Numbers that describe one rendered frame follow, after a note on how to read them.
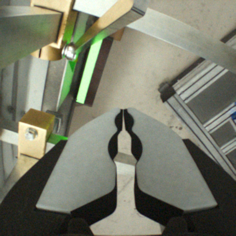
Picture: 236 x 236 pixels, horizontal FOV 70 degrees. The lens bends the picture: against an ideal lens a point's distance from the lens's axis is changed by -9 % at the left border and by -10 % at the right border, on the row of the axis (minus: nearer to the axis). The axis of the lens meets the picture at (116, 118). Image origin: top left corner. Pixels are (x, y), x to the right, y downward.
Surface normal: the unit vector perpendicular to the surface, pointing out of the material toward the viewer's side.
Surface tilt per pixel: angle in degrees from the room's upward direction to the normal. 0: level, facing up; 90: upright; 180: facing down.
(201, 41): 0
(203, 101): 0
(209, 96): 0
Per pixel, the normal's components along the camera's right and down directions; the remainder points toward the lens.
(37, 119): 0.32, -0.81
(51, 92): -0.01, 0.51
